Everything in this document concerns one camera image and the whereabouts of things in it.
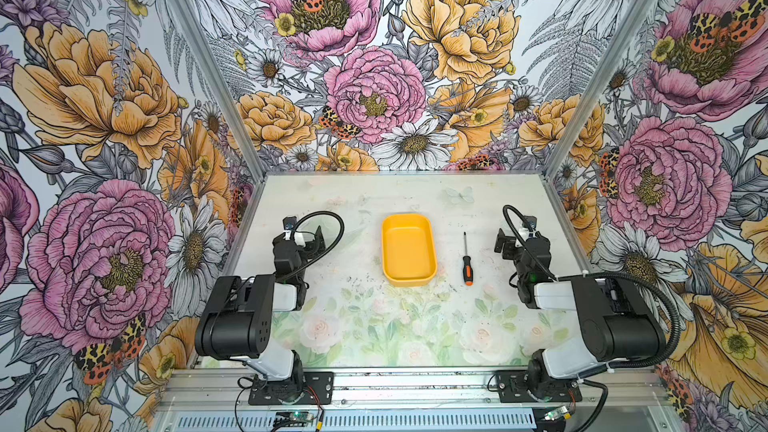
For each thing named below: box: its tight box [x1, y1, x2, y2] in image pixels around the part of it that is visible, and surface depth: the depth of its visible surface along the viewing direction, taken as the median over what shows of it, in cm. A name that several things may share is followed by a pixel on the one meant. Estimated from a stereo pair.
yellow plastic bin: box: [382, 213, 437, 287], surface depth 101 cm
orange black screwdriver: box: [462, 231, 474, 287], surface depth 94 cm
